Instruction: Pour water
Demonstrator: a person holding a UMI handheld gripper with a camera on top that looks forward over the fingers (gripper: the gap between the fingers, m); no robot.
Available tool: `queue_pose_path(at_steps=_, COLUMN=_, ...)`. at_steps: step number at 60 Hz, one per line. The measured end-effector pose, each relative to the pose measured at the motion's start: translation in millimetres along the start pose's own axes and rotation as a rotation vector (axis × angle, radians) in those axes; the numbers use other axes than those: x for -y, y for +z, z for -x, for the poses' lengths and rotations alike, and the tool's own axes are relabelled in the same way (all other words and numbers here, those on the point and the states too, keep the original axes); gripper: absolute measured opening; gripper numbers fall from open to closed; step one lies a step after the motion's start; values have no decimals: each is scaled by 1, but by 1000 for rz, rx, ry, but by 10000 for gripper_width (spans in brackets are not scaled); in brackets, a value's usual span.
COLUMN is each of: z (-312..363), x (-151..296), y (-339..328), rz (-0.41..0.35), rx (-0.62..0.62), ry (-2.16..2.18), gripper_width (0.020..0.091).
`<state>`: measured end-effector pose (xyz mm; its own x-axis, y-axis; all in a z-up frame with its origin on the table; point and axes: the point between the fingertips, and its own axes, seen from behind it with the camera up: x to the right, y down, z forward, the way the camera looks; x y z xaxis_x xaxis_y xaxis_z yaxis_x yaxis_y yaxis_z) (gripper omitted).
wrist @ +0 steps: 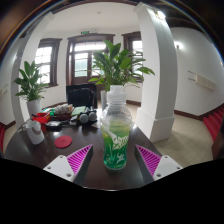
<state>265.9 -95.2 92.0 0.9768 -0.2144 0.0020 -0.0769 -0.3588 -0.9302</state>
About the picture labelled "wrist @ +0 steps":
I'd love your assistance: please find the flat round red coaster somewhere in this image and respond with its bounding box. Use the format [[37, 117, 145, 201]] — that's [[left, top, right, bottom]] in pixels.
[[53, 134, 73, 149]]

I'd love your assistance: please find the white mug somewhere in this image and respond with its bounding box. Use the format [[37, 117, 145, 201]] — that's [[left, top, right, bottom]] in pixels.
[[24, 119, 46, 146]]

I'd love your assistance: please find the small potted plant, white pot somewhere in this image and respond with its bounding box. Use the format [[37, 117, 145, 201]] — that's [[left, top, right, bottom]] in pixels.
[[13, 60, 50, 117]]

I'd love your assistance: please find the basket of wrapped snacks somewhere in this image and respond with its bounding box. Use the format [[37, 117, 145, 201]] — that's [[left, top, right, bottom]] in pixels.
[[53, 103, 74, 121]]

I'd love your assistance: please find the red plastic box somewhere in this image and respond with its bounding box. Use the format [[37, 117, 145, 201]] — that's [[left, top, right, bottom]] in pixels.
[[31, 111, 52, 125]]

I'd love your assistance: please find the small black device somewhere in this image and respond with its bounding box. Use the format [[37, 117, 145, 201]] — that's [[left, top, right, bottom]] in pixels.
[[45, 120, 63, 131]]

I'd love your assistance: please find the bright wall lamp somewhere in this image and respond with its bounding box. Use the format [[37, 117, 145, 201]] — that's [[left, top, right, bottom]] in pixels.
[[173, 40, 183, 51], [154, 9, 167, 20]]

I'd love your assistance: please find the green book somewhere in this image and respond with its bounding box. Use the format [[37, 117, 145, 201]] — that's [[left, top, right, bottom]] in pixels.
[[70, 105, 87, 117]]

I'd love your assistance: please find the clear bottle with green label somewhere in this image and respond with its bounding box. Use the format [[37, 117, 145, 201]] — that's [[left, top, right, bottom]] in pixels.
[[99, 84, 135, 173]]

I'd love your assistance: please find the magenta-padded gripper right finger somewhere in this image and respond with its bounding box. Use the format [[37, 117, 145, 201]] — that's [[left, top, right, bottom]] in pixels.
[[133, 144, 184, 186]]

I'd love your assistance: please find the large potted plant, white pot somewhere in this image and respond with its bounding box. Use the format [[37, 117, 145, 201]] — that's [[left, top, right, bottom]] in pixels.
[[88, 39, 156, 111]]

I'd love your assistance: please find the white wall radiator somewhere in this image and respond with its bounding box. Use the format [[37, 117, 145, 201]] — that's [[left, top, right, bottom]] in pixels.
[[187, 69, 218, 92]]

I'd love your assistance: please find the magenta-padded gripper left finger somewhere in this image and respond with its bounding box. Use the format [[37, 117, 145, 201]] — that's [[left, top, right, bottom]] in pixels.
[[42, 143, 94, 186]]

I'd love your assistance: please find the black chair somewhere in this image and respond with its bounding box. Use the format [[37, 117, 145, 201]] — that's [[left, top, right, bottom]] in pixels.
[[65, 83, 99, 109]]

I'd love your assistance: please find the red carpeted staircase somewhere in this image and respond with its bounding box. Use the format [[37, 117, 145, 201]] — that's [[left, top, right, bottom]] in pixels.
[[0, 123, 6, 153], [202, 104, 224, 143]]

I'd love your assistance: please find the green printed box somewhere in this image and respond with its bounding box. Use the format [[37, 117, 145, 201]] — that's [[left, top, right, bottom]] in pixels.
[[42, 107, 56, 116]]

